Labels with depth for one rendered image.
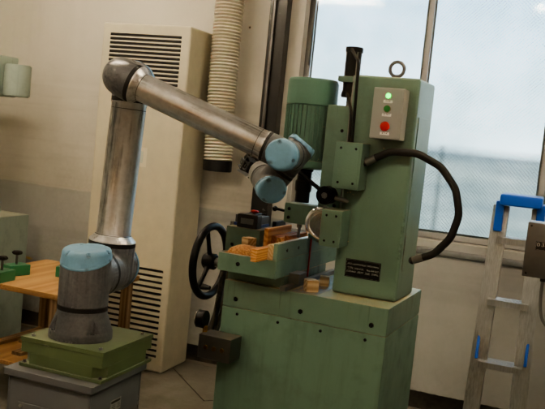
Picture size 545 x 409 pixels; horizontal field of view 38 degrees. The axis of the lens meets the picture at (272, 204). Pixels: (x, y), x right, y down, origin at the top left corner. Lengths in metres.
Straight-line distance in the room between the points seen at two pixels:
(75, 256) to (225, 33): 2.04
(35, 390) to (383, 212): 1.19
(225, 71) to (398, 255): 1.85
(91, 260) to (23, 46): 2.81
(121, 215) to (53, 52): 2.47
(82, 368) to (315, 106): 1.13
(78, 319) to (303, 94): 1.04
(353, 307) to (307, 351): 0.22
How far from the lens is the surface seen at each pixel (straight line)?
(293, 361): 2.63
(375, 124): 2.52
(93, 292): 2.39
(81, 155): 4.74
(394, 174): 2.56
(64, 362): 2.40
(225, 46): 4.13
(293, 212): 2.76
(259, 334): 2.66
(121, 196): 2.52
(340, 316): 2.54
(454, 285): 3.98
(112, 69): 2.41
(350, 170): 2.52
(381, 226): 2.58
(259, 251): 2.48
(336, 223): 2.53
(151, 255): 4.18
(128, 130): 2.51
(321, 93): 2.70
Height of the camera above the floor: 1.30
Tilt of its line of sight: 5 degrees down
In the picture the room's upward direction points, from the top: 6 degrees clockwise
